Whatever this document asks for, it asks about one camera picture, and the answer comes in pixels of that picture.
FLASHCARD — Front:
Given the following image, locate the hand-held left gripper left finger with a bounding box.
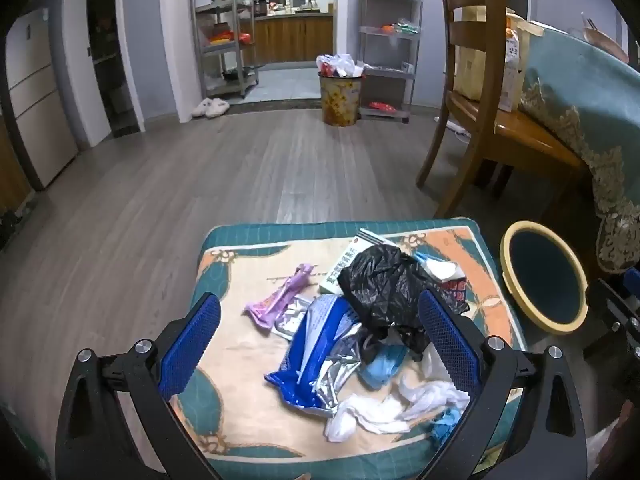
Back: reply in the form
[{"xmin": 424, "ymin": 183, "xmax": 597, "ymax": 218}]
[{"xmin": 55, "ymin": 291, "xmax": 223, "ymax": 480}]

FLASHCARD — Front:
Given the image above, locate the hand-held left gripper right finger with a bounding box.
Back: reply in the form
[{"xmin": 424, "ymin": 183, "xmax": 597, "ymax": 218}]
[{"xmin": 416, "ymin": 290, "xmax": 588, "ymax": 480}]

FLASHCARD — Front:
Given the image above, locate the blue face mask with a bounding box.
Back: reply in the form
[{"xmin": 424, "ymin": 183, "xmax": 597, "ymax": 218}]
[
  {"xmin": 359, "ymin": 344, "xmax": 408, "ymax": 390},
  {"xmin": 431, "ymin": 407, "xmax": 466, "ymax": 443}
]

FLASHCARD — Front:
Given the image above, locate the black plastic bag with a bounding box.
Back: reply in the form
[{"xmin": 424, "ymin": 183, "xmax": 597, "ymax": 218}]
[{"xmin": 337, "ymin": 244, "xmax": 471, "ymax": 363}]

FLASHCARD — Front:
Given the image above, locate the yellow rimmed dark bin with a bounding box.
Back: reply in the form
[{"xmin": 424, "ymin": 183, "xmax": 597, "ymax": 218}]
[{"xmin": 500, "ymin": 221, "xmax": 590, "ymax": 335}]

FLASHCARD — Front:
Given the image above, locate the purple snack wrapper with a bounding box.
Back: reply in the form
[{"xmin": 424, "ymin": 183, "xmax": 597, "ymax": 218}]
[{"xmin": 243, "ymin": 263, "xmax": 318, "ymax": 331}]

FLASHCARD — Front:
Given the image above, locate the silver blister pack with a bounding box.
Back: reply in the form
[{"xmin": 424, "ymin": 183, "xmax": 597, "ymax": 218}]
[{"xmin": 272, "ymin": 296, "xmax": 313, "ymax": 338}]

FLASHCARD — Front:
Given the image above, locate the blue foil snack bag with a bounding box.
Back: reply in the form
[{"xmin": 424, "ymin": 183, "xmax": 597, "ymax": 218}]
[{"xmin": 264, "ymin": 294, "xmax": 366, "ymax": 417}]

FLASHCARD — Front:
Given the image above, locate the white green medicine box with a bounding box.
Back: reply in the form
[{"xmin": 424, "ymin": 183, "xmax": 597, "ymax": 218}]
[{"xmin": 319, "ymin": 228, "xmax": 401, "ymax": 297}]

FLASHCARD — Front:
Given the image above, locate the floral trash can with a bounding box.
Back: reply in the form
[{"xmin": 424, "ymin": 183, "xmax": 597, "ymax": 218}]
[{"xmin": 317, "ymin": 72, "xmax": 367, "ymax": 126}]

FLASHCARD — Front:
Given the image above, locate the white plastic trash liner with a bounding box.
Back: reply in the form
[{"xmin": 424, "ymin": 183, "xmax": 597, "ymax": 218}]
[{"xmin": 316, "ymin": 53, "xmax": 373, "ymax": 79}]

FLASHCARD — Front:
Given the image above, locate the teal orange printed cushion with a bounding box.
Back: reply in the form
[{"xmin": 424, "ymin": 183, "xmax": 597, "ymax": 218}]
[{"xmin": 192, "ymin": 217, "xmax": 528, "ymax": 480}]

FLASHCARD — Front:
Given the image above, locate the white crumpled tissue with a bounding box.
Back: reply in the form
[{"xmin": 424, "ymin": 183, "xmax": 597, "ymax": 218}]
[{"xmin": 324, "ymin": 345, "xmax": 473, "ymax": 443}]

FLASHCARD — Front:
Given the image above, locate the wooden chair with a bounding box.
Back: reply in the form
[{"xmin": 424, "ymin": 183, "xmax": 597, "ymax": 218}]
[{"xmin": 416, "ymin": 0, "xmax": 588, "ymax": 221}]

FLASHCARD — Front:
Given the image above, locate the white power strip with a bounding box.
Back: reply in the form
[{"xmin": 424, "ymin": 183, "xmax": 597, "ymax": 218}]
[{"xmin": 434, "ymin": 116, "xmax": 473, "ymax": 138}]

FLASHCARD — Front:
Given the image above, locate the table with teal tablecloth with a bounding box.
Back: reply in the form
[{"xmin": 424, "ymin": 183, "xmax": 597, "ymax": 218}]
[{"xmin": 517, "ymin": 20, "xmax": 640, "ymax": 273}]

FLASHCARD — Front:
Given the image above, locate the white orange paper bag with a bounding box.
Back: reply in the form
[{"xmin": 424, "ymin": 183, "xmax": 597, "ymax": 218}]
[{"xmin": 497, "ymin": 10, "xmax": 531, "ymax": 113}]

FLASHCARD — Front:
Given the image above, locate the brown bowl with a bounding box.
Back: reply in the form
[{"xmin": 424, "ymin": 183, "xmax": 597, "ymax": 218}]
[{"xmin": 580, "ymin": 12, "xmax": 631, "ymax": 63}]

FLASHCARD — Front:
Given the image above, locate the tan paper bag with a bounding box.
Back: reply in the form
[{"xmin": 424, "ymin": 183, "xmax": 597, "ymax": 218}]
[{"xmin": 452, "ymin": 5, "xmax": 501, "ymax": 101}]

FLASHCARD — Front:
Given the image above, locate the tall metal shelf rack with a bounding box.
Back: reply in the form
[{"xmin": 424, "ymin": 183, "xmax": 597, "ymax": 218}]
[{"xmin": 189, "ymin": 0, "xmax": 261, "ymax": 100}]

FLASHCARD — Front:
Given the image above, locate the silver refrigerator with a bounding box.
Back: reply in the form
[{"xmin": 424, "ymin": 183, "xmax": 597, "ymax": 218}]
[{"xmin": 5, "ymin": 2, "xmax": 81, "ymax": 191}]

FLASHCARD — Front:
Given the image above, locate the grey wheeled shelf rack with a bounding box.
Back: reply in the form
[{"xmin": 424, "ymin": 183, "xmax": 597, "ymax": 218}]
[{"xmin": 357, "ymin": 0, "xmax": 423, "ymax": 123}]

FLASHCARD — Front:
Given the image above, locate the wooden kitchen cabinet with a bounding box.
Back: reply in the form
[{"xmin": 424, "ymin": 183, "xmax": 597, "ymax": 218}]
[{"xmin": 250, "ymin": 12, "xmax": 335, "ymax": 63}]

